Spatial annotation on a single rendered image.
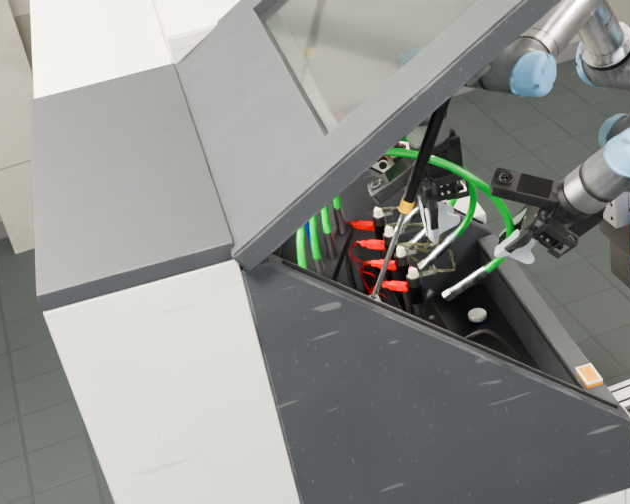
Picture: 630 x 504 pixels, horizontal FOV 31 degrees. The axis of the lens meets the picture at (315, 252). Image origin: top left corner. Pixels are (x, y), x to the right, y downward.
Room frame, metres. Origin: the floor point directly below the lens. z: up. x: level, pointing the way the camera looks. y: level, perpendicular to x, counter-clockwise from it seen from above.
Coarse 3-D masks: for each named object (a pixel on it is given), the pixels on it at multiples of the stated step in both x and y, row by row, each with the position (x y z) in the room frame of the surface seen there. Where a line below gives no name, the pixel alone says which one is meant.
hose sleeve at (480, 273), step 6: (480, 270) 1.63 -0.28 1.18; (468, 276) 1.64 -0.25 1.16; (474, 276) 1.63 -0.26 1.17; (480, 276) 1.62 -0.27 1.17; (462, 282) 1.64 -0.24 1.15; (468, 282) 1.63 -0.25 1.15; (474, 282) 1.63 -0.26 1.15; (450, 288) 1.65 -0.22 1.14; (456, 288) 1.64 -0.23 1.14; (462, 288) 1.63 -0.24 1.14; (456, 294) 1.64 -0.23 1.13
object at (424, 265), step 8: (472, 184) 1.83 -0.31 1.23; (472, 192) 1.83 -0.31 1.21; (472, 200) 1.83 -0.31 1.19; (472, 208) 1.83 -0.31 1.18; (472, 216) 1.83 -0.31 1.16; (312, 224) 1.80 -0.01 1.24; (464, 224) 1.83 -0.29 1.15; (312, 232) 1.80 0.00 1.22; (456, 232) 1.83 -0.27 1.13; (312, 240) 1.80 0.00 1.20; (448, 240) 1.83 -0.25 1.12; (456, 240) 1.83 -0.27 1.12; (312, 248) 1.80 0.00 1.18; (440, 248) 1.82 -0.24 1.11; (320, 256) 1.80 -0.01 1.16; (432, 256) 1.82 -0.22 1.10; (320, 264) 1.80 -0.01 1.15; (424, 264) 1.82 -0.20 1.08; (320, 272) 1.79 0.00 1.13
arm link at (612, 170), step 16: (608, 144) 1.48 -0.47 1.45; (624, 144) 1.45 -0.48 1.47; (592, 160) 1.50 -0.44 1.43; (608, 160) 1.46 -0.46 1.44; (624, 160) 1.44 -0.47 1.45; (592, 176) 1.48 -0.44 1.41; (608, 176) 1.46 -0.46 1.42; (624, 176) 1.44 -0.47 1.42; (592, 192) 1.48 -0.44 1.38; (608, 192) 1.46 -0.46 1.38
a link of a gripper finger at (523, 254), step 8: (504, 240) 1.60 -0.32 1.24; (512, 240) 1.57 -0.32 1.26; (496, 248) 1.61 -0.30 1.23; (520, 248) 1.58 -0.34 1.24; (528, 248) 1.57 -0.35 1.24; (496, 256) 1.61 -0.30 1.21; (504, 256) 1.59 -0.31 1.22; (512, 256) 1.59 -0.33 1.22; (520, 256) 1.58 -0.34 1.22; (528, 256) 1.58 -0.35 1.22
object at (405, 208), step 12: (444, 108) 1.41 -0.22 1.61; (432, 120) 1.41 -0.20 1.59; (432, 132) 1.41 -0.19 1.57; (432, 144) 1.41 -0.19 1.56; (420, 156) 1.41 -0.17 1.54; (420, 168) 1.41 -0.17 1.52; (420, 180) 1.41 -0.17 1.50; (408, 192) 1.41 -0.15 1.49; (408, 204) 1.41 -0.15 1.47; (396, 228) 1.42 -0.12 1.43; (396, 240) 1.42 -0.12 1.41; (384, 264) 1.42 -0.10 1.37
